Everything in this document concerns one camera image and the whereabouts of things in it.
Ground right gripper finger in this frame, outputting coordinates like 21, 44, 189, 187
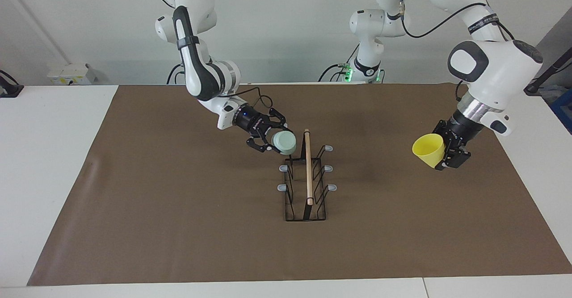
265, 108, 287, 131
247, 135, 274, 154

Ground pale green plastic cup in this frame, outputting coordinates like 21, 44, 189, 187
272, 130, 297, 155

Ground yellow plastic cup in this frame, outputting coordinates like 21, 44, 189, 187
412, 134, 446, 169

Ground blue box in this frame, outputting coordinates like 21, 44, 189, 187
550, 88, 572, 134

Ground black stand pole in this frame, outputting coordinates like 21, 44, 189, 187
521, 48, 572, 95

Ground brown table mat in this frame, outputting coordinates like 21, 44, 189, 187
27, 84, 572, 286

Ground white electrical box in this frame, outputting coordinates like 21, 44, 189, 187
47, 63, 97, 85

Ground black table clamp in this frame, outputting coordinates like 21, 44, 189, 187
0, 69, 24, 98

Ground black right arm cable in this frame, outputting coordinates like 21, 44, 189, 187
142, 0, 274, 111

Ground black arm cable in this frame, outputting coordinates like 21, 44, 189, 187
399, 0, 514, 39
142, 0, 274, 111

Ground black wire cup rack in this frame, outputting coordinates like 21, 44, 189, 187
277, 128, 338, 222

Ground black left base cables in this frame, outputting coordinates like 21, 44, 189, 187
318, 43, 360, 83

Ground black base cables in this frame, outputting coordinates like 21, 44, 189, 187
167, 63, 186, 85
318, 43, 360, 83

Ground black right base cables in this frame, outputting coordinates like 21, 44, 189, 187
167, 63, 186, 85

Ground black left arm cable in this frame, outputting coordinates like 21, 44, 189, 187
399, 0, 514, 39

